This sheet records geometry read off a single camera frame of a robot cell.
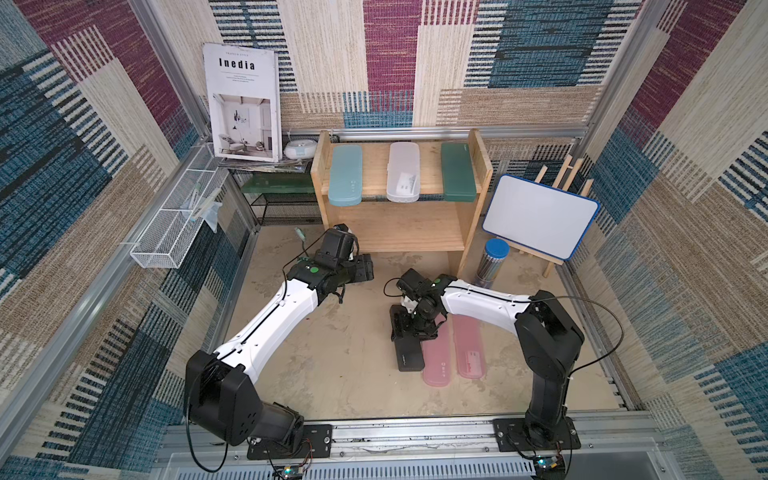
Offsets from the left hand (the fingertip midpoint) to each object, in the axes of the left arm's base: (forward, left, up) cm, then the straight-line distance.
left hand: (361, 263), depth 83 cm
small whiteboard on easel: (+15, -54, +2) cm, 56 cm away
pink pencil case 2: (-12, -31, -21) cm, 39 cm away
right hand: (-14, -11, -17) cm, 24 cm away
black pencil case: (-20, -12, -12) cm, 27 cm away
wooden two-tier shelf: (+14, -20, +1) cm, 24 cm away
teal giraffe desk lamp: (+8, +17, +3) cm, 19 cm away
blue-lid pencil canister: (+4, -38, -2) cm, 38 cm away
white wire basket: (+5, +51, +6) cm, 52 cm away
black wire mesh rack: (+39, +34, -15) cm, 54 cm away
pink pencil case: (-19, -21, -19) cm, 34 cm away
